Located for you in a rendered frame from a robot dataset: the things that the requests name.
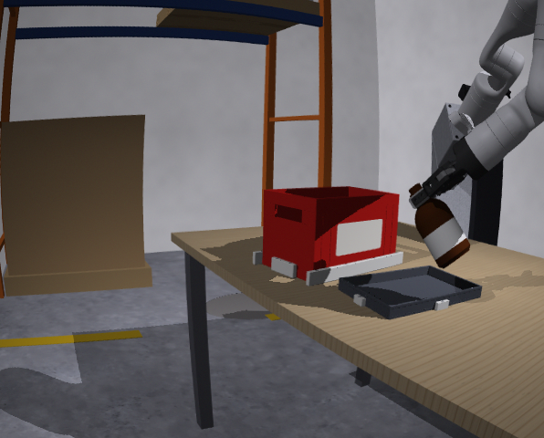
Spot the red plastic crate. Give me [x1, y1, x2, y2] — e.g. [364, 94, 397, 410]
[262, 186, 400, 281]

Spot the brown bottle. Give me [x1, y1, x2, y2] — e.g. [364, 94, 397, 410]
[414, 198, 470, 268]

